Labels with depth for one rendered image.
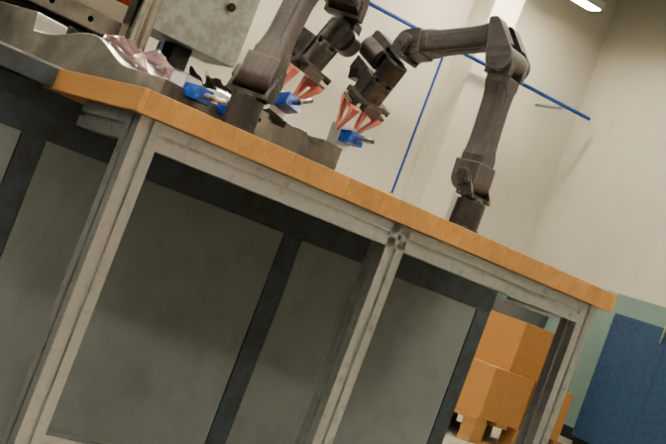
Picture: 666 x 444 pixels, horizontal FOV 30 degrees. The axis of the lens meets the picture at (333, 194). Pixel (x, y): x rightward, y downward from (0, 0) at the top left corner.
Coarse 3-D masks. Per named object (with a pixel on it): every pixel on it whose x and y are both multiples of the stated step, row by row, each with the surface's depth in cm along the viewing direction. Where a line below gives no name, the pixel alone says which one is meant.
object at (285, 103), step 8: (280, 96) 257; (288, 96) 255; (280, 104) 256; (288, 104) 255; (296, 104) 255; (272, 112) 258; (280, 112) 259; (288, 112) 258; (296, 112) 257; (280, 120) 260
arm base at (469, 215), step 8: (456, 200) 261; (464, 200) 258; (472, 200) 258; (456, 208) 259; (464, 208) 258; (472, 208) 258; (480, 208) 258; (456, 216) 258; (464, 216) 258; (472, 216) 258; (480, 216) 259; (464, 224) 258; (472, 224) 258
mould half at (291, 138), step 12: (264, 120) 255; (264, 132) 256; (276, 132) 258; (288, 132) 260; (300, 132) 262; (276, 144) 258; (288, 144) 260; (300, 144) 262; (312, 144) 264; (324, 144) 266; (312, 156) 265; (324, 156) 267; (336, 156) 269
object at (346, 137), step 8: (344, 128) 286; (352, 128) 287; (328, 136) 287; (336, 136) 285; (344, 136) 284; (352, 136) 282; (360, 136) 284; (336, 144) 285; (344, 144) 286; (352, 144) 284; (360, 144) 284
